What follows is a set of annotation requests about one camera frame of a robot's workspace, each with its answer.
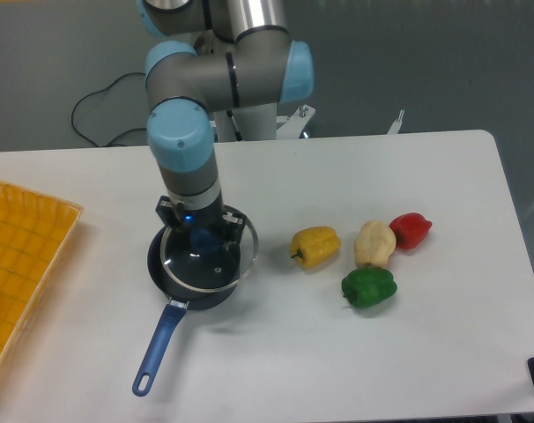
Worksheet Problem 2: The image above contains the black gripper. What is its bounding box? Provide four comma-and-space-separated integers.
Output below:
155, 196, 246, 249

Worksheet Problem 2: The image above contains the glass pot lid blue knob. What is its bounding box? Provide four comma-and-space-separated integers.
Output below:
156, 205, 259, 300

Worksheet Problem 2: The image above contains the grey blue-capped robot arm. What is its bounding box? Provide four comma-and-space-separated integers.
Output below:
137, 1, 315, 235

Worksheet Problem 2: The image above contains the yellow bell pepper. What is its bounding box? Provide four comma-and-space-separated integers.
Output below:
289, 226, 341, 269

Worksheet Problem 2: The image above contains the yellow woven basket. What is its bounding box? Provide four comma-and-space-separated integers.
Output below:
0, 181, 83, 367

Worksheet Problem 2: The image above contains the cream white bell pepper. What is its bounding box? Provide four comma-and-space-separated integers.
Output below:
354, 220, 397, 268

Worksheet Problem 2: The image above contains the green bell pepper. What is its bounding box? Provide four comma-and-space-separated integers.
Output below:
341, 267, 397, 309

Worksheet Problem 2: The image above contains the red bell pepper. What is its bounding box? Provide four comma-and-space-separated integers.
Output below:
389, 212, 433, 250

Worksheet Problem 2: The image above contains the blue saucepan with handle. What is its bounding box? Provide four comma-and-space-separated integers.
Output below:
132, 228, 237, 397

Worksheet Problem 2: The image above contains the white metal base frame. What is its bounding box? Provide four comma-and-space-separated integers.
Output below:
209, 104, 404, 145

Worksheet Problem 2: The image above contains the black floor cable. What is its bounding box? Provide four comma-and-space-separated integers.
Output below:
70, 72, 149, 148

